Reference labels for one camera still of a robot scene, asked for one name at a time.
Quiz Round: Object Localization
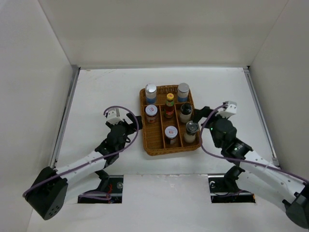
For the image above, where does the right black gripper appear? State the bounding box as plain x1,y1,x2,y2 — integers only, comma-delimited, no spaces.
193,106,230,148

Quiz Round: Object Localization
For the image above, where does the black knob white powder bottle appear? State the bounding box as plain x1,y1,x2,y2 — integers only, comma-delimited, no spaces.
180,102,192,123

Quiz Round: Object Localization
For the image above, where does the dark cap salt shaker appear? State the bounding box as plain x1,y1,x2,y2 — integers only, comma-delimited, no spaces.
183,121,199,143

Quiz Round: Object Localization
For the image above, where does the dark paste jar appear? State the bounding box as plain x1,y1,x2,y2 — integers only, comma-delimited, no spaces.
145,105,158,123
165,126,178,145

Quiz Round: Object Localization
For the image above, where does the red sauce bottle yellow cap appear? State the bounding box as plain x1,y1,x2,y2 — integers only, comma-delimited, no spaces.
165,93,175,118

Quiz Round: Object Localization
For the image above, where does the tall blue label jar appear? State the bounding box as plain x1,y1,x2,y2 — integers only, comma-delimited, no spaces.
177,83,190,102

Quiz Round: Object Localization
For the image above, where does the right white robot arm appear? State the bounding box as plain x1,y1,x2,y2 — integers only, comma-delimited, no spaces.
193,102,309,229

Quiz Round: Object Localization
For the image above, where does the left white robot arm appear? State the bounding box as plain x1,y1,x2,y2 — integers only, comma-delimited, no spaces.
23,108,143,220

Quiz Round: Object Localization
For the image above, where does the brown wicker divided tray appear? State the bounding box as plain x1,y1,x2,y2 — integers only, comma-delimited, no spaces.
140,85,200,156

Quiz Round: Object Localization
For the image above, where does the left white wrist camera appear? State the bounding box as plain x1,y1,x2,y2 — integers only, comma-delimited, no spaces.
104,107,123,125

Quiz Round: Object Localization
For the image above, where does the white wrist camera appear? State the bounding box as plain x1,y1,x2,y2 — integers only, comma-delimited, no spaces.
219,101,237,118
104,107,123,125

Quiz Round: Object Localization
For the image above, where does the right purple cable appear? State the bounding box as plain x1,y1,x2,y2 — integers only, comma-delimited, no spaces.
199,103,309,198

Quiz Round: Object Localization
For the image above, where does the purple cable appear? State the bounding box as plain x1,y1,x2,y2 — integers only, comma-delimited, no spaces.
199,103,309,198
23,106,140,201

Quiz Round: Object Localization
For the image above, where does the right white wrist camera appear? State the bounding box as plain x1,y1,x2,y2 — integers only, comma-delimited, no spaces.
219,101,237,118

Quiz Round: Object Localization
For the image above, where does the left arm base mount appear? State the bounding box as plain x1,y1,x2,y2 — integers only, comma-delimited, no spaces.
77,170,124,204

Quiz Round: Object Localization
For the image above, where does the left aluminium table rail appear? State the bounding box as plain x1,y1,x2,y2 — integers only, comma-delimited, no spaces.
49,65,80,168

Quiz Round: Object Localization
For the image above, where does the aluminium table rail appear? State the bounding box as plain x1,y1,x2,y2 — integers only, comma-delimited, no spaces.
49,65,80,168
243,66,281,168

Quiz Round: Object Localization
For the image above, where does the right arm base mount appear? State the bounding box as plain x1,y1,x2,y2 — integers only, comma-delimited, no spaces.
208,166,256,203

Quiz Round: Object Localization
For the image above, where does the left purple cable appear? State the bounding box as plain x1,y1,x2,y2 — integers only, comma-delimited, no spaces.
23,106,140,201

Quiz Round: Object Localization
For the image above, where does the right aluminium table rail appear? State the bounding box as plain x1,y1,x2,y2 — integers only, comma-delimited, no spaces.
243,66,281,168

